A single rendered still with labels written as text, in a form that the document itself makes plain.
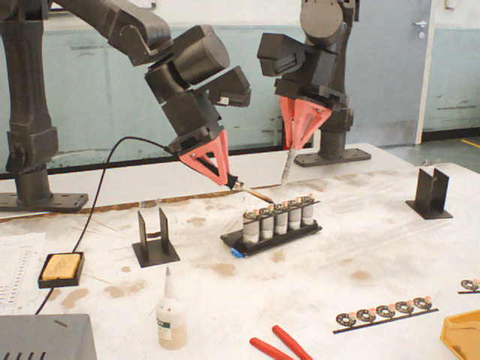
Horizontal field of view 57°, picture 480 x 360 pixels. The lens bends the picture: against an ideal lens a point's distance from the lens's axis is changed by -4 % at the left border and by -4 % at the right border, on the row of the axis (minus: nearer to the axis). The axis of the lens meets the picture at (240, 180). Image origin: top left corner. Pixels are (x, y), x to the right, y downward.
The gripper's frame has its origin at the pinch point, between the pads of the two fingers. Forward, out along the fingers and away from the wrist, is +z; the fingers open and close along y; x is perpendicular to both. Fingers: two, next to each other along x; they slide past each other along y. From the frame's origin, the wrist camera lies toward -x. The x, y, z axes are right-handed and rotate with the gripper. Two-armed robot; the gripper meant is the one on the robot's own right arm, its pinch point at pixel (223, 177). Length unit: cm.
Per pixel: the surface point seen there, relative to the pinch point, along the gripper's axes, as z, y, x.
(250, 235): 8.6, -5.9, -1.4
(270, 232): 10.2, -3.6, -3.7
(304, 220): 12.9, 2.0, -7.8
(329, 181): 17.6, 29.0, -10.1
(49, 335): -3.0, -39.4, 6.0
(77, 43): -73, 211, 122
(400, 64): 53, 326, -57
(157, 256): 4.5, -9.4, 11.9
